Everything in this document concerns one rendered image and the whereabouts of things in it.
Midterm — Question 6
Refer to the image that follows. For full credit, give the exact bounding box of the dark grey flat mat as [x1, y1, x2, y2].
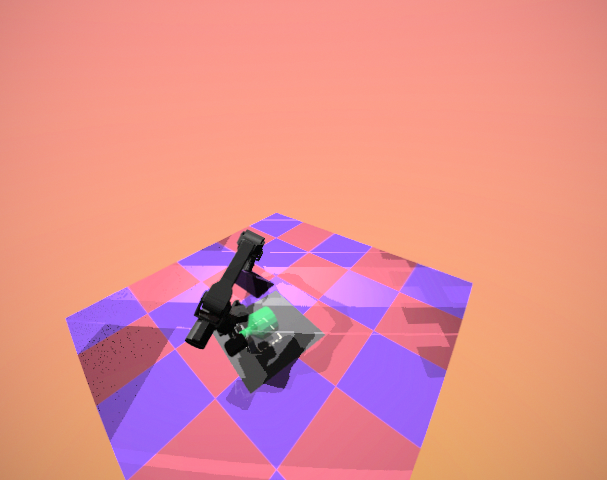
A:
[213, 291, 326, 394]

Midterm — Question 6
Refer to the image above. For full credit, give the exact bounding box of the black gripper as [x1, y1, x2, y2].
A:
[215, 314, 248, 357]

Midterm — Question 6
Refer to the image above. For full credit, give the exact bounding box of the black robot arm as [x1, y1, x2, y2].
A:
[185, 229, 265, 349]

